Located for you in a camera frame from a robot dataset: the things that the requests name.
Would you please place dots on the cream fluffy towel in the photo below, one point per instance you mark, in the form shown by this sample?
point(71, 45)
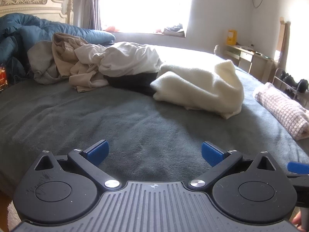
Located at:
point(193, 89)

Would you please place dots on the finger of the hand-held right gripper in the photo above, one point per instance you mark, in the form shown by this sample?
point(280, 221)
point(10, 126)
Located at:
point(299, 167)

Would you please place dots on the pink checked folded garment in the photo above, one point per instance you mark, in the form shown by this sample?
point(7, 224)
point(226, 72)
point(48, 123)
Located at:
point(282, 108)

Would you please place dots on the metal shoe rack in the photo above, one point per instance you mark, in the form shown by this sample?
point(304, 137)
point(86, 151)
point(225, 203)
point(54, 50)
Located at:
point(277, 77)

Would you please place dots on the black shoe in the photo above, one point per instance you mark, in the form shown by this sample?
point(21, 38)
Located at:
point(303, 85)
point(288, 78)

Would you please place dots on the dark pile on windowsill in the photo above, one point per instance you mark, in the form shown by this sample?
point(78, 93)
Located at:
point(173, 30)

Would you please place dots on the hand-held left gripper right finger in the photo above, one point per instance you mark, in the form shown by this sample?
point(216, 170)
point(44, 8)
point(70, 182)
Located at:
point(212, 153)

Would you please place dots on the person's right hand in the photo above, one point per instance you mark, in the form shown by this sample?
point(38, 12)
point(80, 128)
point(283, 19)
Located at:
point(297, 220)

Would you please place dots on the orange object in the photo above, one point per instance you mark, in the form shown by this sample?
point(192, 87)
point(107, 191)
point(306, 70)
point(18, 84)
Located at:
point(112, 28)

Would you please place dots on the red packet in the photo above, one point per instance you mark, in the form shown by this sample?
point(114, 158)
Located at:
point(3, 75)

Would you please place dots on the grey garment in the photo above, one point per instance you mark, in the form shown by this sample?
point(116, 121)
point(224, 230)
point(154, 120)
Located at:
point(41, 60)

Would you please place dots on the yellow box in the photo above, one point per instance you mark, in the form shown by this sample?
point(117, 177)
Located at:
point(231, 37)

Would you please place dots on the cream carved headboard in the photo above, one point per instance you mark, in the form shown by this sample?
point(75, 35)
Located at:
point(36, 2)

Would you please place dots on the white sweatshirt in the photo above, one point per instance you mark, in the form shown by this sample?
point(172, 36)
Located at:
point(130, 58)

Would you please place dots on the black garment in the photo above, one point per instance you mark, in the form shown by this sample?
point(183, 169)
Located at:
point(130, 82)

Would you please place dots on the light wooden desk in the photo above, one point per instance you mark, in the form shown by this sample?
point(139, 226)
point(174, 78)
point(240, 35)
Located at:
point(246, 58)

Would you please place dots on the blue duvet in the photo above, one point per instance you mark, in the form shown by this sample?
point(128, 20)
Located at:
point(31, 26)

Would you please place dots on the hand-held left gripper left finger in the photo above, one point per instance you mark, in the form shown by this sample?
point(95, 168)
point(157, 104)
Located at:
point(97, 151)

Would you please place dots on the pale beige zip jacket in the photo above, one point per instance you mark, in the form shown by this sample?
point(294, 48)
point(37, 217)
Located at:
point(84, 77)

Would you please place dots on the cardboard sheet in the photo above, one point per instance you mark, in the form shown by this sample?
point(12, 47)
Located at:
point(283, 41)

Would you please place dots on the grey curtain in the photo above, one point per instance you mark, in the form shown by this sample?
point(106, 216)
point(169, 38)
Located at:
point(93, 4)

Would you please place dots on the beige object on desk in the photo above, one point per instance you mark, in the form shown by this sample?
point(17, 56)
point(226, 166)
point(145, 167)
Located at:
point(217, 49)

